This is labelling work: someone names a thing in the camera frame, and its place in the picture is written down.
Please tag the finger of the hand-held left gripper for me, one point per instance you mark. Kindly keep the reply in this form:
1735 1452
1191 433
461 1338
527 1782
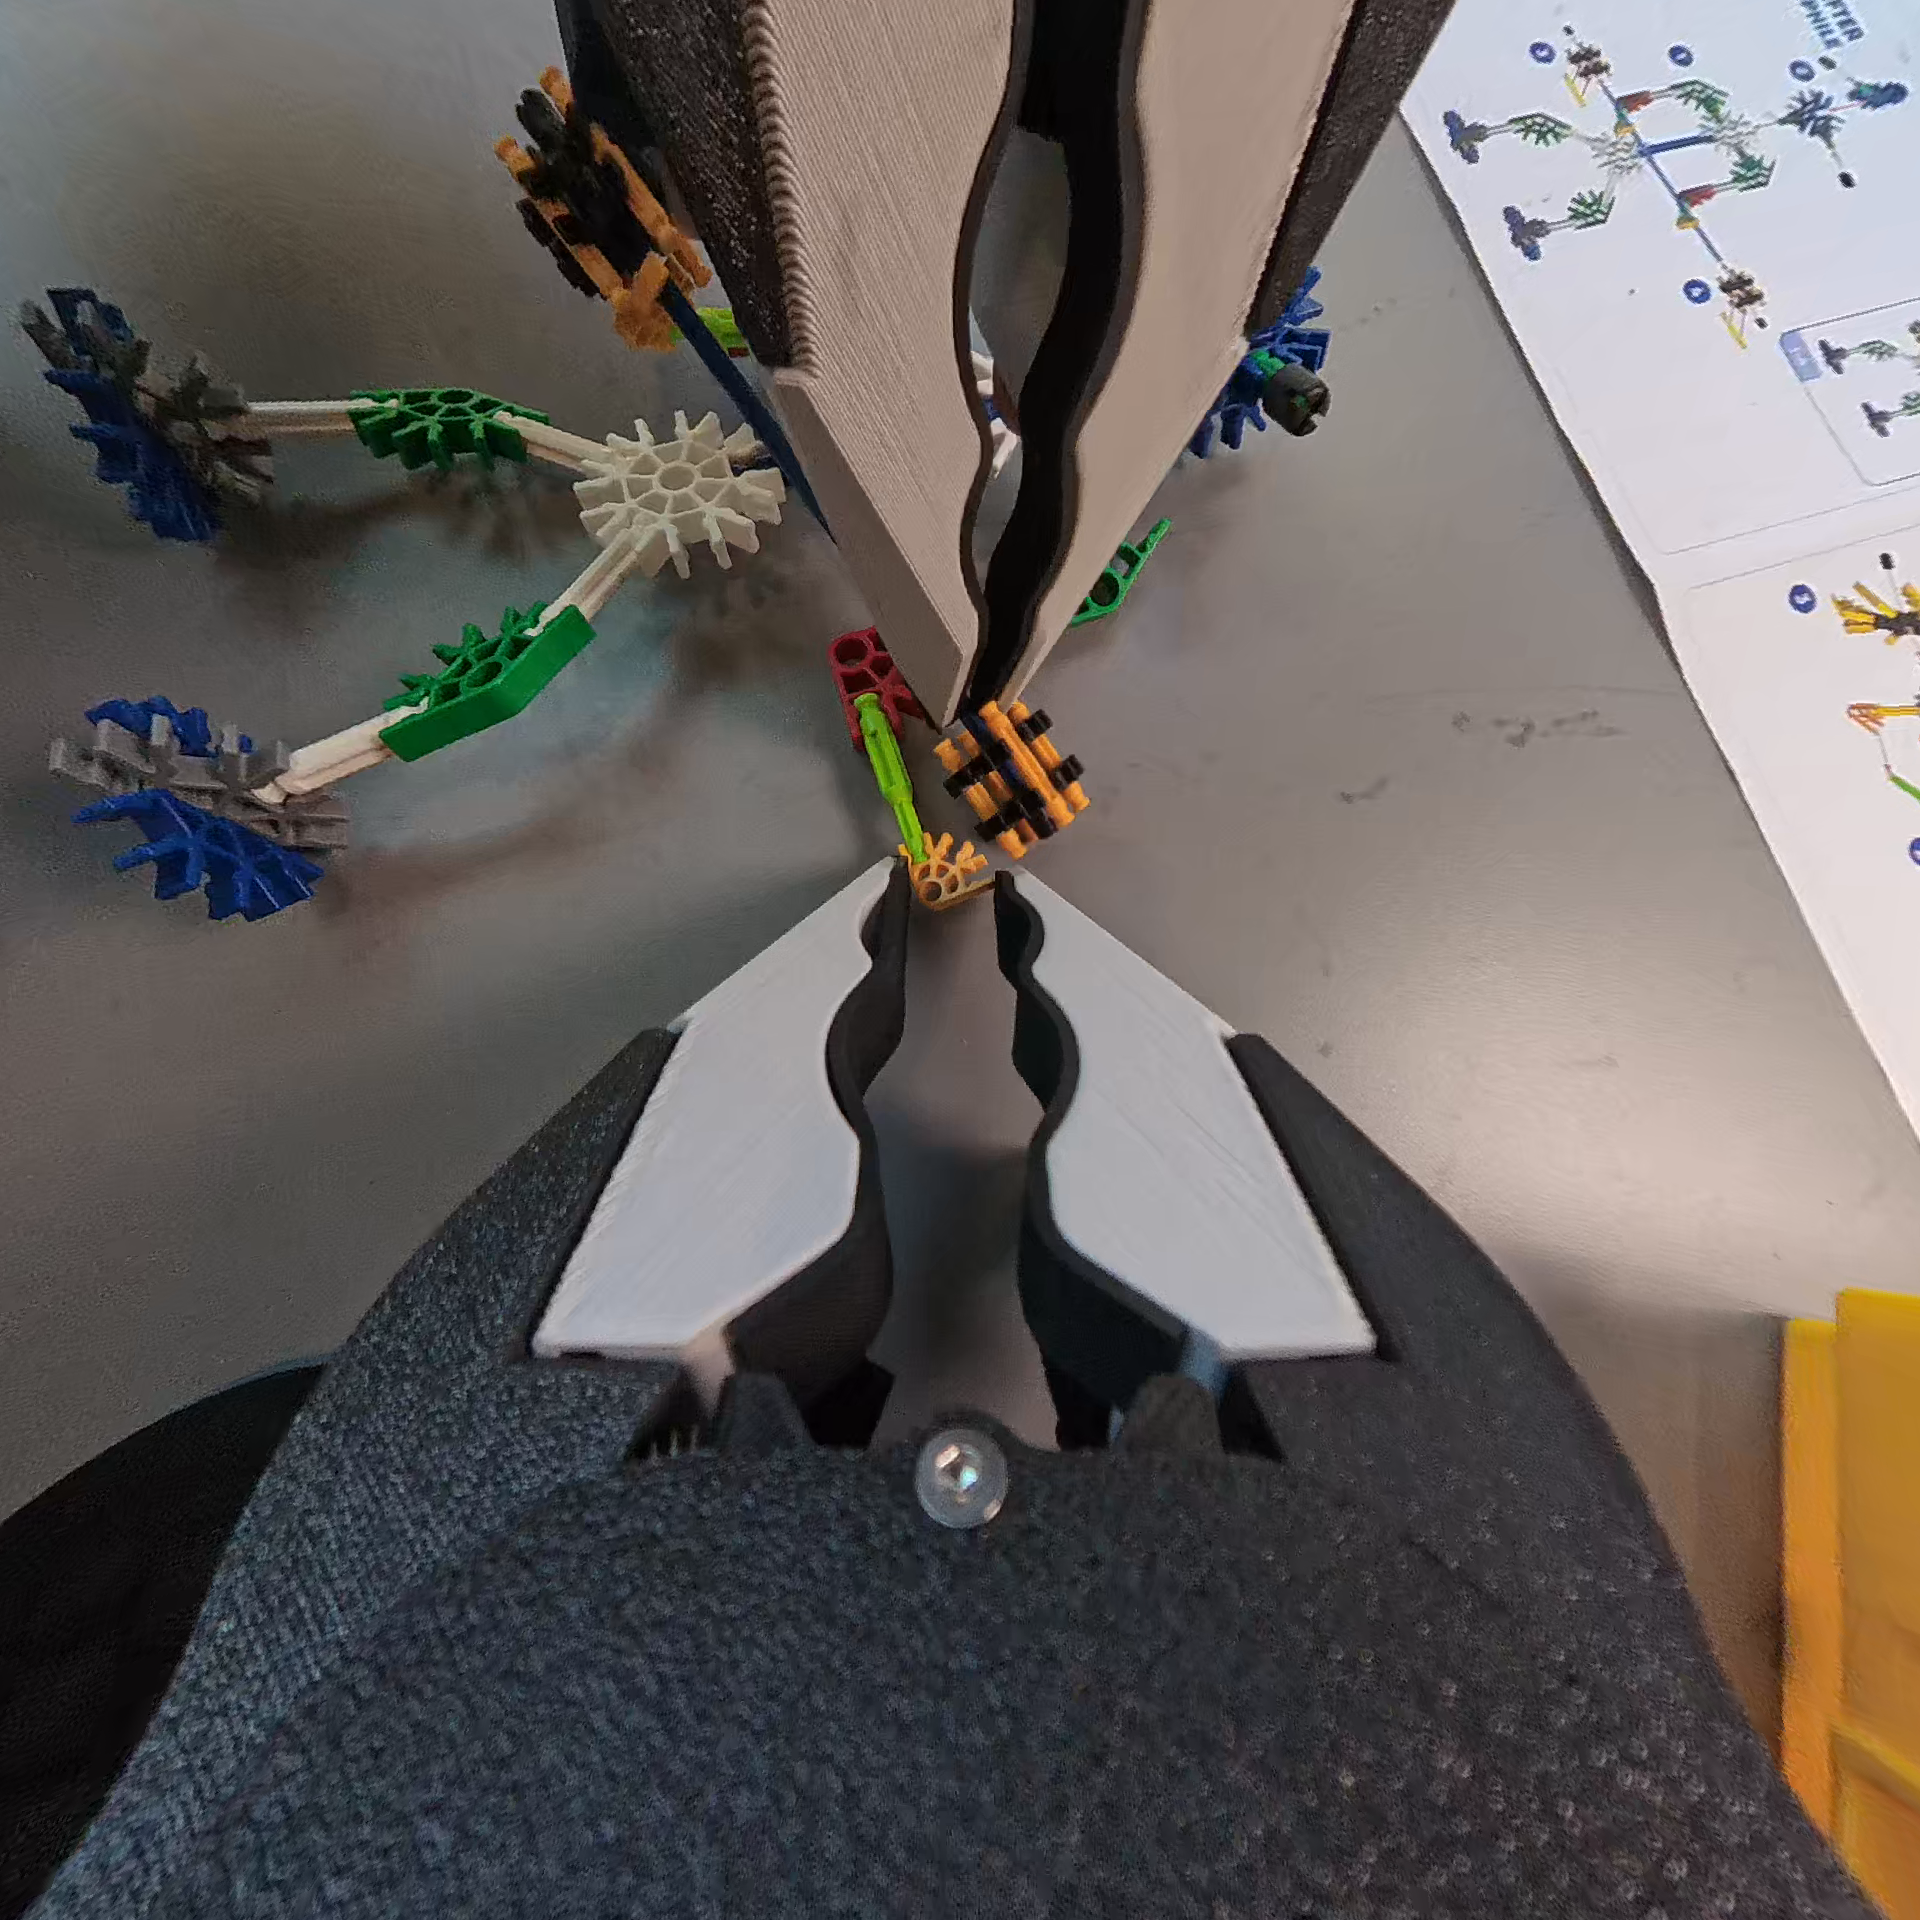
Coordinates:
1202 182
869 224

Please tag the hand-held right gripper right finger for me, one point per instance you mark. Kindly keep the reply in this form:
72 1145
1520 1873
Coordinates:
1202 1201

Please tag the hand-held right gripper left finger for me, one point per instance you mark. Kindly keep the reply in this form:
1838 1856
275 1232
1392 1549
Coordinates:
706 1201

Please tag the black orange toy wheel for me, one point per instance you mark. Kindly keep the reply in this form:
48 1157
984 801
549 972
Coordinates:
1005 780
580 194

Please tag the lime green toy rod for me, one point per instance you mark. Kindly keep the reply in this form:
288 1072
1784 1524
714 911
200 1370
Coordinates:
887 765
722 325

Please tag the small orange toy connector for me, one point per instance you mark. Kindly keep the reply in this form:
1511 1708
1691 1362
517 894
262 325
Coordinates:
938 897

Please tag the multicoloured construction toy model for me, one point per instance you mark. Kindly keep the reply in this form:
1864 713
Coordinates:
494 681

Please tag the yellow plastic bin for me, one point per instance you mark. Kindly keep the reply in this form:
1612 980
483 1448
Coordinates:
1876 1500

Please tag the white instruction sheet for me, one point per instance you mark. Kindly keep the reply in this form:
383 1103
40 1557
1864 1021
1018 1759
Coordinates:
1652 375

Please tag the person's right leg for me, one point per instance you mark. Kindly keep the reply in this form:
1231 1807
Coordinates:
90 1622

